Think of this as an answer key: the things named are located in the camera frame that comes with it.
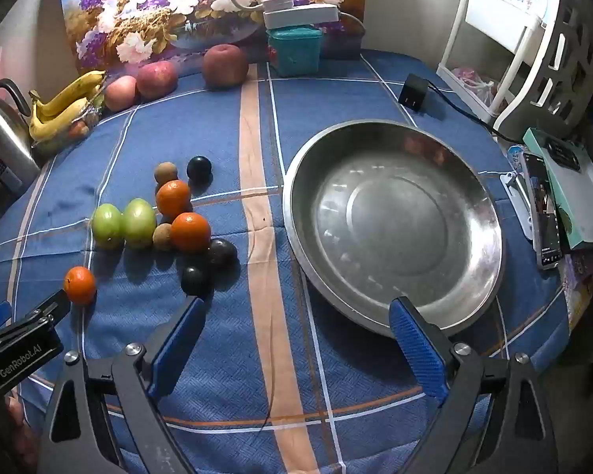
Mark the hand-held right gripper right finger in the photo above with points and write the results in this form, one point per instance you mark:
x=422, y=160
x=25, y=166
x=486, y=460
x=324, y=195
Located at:
x=417, y=350

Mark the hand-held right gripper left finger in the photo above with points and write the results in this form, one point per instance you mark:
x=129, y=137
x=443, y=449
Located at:
x=178, y=350

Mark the orange tangerine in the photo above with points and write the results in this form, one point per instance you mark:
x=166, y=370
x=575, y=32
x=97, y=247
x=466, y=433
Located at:
x=173, y=199
x=79, y=285
x=190, y=231

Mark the dark plum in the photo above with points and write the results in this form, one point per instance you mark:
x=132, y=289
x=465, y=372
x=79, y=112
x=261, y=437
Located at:
x=194, y=280
x=199, y=169
x=223, y=254

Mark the green jujube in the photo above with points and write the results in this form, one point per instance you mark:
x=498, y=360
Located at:
x=107, y=225
x=139, y=222

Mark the stainless steel basin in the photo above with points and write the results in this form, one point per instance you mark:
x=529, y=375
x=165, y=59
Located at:
x=395, y=222

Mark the blue plaid tablecloth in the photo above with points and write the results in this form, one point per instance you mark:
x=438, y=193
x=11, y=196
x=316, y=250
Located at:
x=267, y=306

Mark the stainless steel kettle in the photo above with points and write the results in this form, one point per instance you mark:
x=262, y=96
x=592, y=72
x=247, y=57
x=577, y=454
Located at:
x=2, y=143

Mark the white phone stand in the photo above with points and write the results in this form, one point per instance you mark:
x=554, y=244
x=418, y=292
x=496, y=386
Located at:
x=519, y=202

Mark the purple printed booklet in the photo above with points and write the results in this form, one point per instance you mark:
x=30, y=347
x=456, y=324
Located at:
x=583, y=276

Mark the clear plastic food tray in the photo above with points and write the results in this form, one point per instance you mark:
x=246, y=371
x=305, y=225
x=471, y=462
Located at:
x=76, y=128

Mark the black smartphone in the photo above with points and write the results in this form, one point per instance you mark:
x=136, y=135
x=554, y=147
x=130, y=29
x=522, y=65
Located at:
x=543, y=212

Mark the bunch of yellow bananas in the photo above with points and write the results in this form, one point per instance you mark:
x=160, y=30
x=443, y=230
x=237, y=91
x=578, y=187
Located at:
x=62, y=106

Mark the round blue sticker pack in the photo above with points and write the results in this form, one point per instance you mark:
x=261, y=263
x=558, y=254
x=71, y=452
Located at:
x=517, y=153

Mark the teal cardboard box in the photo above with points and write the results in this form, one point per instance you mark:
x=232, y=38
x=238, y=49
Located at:
x=580, y=197

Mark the pink apple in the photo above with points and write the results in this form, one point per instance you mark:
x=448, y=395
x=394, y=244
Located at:
x=120, y=94

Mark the black power adapter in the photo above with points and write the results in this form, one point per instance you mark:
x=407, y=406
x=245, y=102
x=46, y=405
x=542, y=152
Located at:
x=413, y=93

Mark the pink plastic bag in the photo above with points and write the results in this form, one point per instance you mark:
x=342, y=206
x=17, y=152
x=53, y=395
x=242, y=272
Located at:
x=474, y=86

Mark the large dark red apple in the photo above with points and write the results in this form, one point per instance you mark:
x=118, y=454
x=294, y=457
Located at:
x=225, y=66

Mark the white plastic rack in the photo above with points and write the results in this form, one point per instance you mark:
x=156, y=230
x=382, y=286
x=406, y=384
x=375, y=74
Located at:
x=548, y=69

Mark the flower painting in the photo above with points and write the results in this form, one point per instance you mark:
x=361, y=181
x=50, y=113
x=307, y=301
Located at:
x=153, y=15

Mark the teal plastic container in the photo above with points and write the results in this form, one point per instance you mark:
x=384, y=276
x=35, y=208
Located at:
x=294, y=52

